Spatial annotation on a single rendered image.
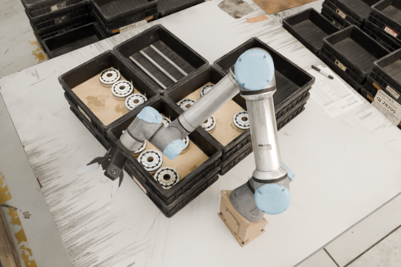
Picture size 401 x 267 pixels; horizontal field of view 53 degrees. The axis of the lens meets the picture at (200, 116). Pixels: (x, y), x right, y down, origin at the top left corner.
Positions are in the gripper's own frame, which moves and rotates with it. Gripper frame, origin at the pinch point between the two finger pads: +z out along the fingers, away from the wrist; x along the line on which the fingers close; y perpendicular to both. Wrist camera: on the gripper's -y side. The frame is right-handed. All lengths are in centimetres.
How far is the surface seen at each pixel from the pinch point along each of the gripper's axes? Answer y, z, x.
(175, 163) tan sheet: 25.2, -16.0, -23.7
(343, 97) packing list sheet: 70, -83, -81
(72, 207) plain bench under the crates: 22.1, 25.8, -1.4
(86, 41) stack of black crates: 175, 4, 49
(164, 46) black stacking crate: 86, -43, 7
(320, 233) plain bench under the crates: 10, -34, -85
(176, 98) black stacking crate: 51, -32, -10
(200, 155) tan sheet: 27.9, -24.1, -30.5
